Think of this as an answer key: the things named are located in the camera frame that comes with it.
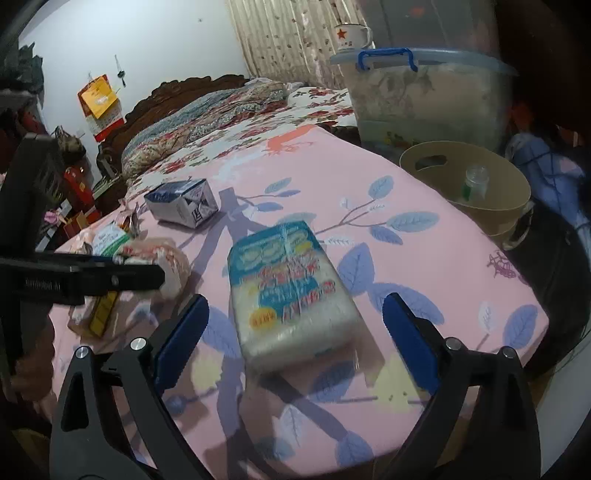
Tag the red yellow wall calendar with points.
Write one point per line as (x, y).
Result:
(99, 99)

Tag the translucent plastic bin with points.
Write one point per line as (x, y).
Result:
(429, 27)

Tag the yellow packet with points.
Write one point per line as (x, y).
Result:
(101, 314)

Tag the shiny foil wrapper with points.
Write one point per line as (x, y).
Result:
(134, 221)

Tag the brown bag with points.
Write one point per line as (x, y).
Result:
(69, 143)

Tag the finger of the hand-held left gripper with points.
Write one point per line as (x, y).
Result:
(134, 278)

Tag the clear storage box blue lid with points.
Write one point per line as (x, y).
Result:
(415, 106)

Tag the beige patterned curtain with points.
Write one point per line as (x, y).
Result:
(277, 41)

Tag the person's left forearm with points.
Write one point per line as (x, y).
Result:
(34, 360)

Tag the dark blue milk carton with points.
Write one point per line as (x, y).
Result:
(178, 198)

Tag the floral patchwork quilt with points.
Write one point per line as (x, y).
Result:
(194, 120)

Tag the red box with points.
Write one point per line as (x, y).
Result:
(81, 189)

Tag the dark cloth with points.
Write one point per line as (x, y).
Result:
(554, 277)

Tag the blue clothing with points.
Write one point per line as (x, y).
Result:
(540, 157)

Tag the white enamel mug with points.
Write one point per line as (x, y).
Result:
(348, 37)

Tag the carved wooden headboard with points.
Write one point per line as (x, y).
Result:
(175, 90)

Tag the pink leaf-print cloth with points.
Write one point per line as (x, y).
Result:
(415, 286)

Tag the small clear plastic bottle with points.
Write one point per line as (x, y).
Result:
(475, 184)

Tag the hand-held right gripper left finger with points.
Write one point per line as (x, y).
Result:
(182, 341)

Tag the dark hanging clothes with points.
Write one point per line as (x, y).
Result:
(23, 69)

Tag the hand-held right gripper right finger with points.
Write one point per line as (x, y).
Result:
(411, 337)

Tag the blue white tissue pack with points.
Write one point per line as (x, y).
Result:
(286, 295)

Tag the beige plastic bucket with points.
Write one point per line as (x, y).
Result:
(489, 217)

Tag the hanging keys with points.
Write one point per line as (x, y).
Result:
(121, 76)

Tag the white floral pillow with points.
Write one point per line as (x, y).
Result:
(318, 96)

